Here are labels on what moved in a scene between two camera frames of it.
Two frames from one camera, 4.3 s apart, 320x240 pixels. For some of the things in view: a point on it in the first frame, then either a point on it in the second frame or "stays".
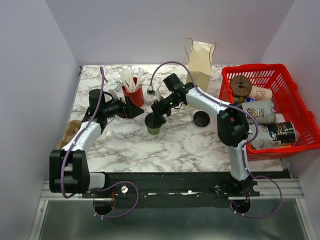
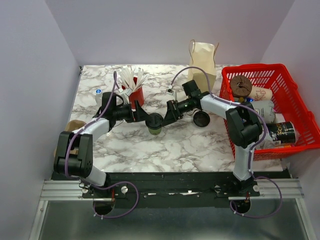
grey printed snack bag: (263, 111) stays
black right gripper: (158, 107) to (173, 113)
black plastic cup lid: (154, 120) stays
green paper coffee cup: (153, 131) stays
